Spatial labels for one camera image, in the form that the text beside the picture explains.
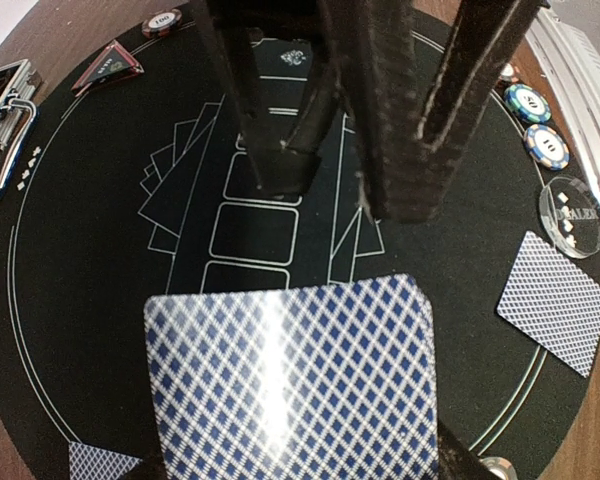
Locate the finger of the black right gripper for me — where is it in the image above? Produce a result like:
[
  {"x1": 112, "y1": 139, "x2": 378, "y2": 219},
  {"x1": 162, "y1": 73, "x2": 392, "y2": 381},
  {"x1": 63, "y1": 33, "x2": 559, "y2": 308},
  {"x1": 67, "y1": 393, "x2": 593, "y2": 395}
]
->
[
  {"x1": 194, "y1": 1, "x2": 339, "y2": 196},
  {"x1": 324, "y1": 1, "x2": 538, "y2": 222}
]

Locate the orange chips seat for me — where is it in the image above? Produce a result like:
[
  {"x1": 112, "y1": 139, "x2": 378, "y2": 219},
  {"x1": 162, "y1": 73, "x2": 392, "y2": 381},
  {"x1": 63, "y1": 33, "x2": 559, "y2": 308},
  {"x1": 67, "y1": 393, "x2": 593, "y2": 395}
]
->
[
  {"x1": 499, "y1": 63, "x2": 519, "y2": 84},
  {"x1": 480, "y1": 456, "x2": 518, "y2": 480},
  {"x1": 141, "y1": 8, "x2": 183, "y2": 39}
]

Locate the red black triangle marker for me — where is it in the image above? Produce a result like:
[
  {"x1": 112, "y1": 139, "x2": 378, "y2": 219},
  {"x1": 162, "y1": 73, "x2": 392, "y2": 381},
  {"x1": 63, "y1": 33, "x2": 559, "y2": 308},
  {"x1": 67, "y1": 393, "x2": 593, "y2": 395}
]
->
[{"x1": 71, "y1": 40, "x2": 144, "y2": 97}]

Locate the green chips front seat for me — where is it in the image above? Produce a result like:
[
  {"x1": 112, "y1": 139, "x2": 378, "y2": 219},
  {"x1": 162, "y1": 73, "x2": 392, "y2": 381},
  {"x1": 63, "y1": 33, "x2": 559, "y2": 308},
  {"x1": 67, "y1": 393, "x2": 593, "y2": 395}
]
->
[{"x1": 503, "y1": 83, "x2": 552, "y2": 124}]

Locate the blue white chips front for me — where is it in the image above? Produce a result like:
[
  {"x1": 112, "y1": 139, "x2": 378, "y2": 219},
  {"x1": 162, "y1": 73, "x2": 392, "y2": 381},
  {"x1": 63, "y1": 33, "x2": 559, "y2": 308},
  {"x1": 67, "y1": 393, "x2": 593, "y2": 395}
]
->
[{"x1": 523, "y1": 124, "x2": 570, "y2": 171}]

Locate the orange chips front seat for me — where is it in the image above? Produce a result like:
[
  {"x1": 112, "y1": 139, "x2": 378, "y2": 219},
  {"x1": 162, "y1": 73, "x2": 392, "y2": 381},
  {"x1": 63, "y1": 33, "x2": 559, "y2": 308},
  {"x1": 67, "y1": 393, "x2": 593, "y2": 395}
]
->
[{"x1": 499, "y1": 63, "x2": 519, "y2": 84}]

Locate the clear round dealer button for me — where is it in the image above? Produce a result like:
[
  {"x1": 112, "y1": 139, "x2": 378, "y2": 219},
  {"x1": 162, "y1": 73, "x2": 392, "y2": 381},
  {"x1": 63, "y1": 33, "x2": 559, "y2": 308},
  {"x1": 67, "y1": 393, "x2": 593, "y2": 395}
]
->
[{"x1": 538, "y1": 175, "x2": 600, "y2": 259}]

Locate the blue card front seat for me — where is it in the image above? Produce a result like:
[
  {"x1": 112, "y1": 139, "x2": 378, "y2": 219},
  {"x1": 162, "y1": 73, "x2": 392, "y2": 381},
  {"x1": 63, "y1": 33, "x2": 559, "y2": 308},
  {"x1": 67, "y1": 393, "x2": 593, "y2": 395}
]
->
[{"x1": 496, "y1": 231, "x2": 600, "y2": 378}]

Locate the blue card seat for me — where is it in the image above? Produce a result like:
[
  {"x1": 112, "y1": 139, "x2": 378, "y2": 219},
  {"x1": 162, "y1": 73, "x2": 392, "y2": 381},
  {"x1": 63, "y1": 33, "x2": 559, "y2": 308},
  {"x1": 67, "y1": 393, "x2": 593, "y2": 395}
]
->
[
  {"x1": 496, "y1": 231, "x2": 600, "y2": 378},
  {"x1": 68, "y1": 442, "x2": 142, "y2": 480}
]

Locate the grey blue card deck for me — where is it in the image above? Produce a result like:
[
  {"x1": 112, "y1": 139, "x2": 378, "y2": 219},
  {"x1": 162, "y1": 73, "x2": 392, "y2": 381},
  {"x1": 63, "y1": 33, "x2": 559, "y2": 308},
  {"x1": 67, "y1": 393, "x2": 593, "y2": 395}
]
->
[{"x1": 144, "y1": 274, "x2": 439, "y2": 479}]

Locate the round black poker mat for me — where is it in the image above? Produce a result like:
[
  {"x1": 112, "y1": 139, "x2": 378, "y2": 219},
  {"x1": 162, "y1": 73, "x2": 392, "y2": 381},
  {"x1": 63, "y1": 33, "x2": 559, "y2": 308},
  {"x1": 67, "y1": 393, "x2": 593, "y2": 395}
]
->
[{"x1": 0, "y1": 3, "x2": 590, "y2": 479}]

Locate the aluminium poker case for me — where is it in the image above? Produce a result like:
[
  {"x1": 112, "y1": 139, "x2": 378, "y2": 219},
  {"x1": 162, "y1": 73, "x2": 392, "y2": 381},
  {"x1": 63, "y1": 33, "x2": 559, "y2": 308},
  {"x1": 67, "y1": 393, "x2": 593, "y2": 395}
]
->
[{"x1": 0, "y1": 59, "x2": 41, "y2": 196}]

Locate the aluminium front rail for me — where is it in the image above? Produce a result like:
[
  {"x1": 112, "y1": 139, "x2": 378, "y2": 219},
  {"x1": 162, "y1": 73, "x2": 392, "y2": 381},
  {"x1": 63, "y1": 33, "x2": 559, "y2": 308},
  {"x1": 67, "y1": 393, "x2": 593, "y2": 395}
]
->
[{"x1": 526, "y1": 8, "x2": 600, "y2": 181}]

